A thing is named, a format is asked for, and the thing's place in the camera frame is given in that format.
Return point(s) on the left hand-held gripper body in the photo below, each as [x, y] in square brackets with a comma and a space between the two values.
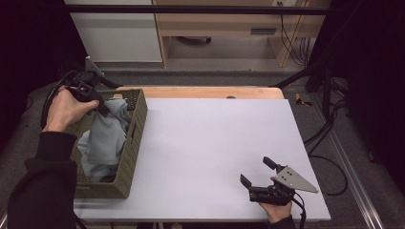
[83, 83]

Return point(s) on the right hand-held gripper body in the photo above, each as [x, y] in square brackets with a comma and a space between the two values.
[286, 181]

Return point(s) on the light blue cloth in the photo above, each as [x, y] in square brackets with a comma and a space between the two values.
[103, 143]

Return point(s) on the green woven basket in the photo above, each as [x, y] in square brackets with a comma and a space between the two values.
[130, 149]

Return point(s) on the person's right hand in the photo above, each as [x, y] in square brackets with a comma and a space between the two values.
[278, 212]

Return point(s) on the person's left hand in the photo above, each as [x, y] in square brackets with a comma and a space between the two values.
[63, 109]

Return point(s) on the white table cover sheet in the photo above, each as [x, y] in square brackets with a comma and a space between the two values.
[216, 152]

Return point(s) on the white cabinet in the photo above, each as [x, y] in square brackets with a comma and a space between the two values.
[117, 35]

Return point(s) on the yellow and black small tool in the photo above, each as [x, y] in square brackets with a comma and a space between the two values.
[301, 101]

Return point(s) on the black object under desk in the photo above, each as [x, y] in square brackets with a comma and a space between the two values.
[194, 39]

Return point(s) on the black metal stand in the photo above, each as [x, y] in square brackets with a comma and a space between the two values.
[324, 79]

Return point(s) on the black horizontal metal bar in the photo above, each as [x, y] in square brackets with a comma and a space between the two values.
[191, 9]

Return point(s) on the light wooden desk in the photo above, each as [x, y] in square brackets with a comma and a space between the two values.
[223, 24]

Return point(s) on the silver floor rail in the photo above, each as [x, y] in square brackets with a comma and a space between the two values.
[353, 171]

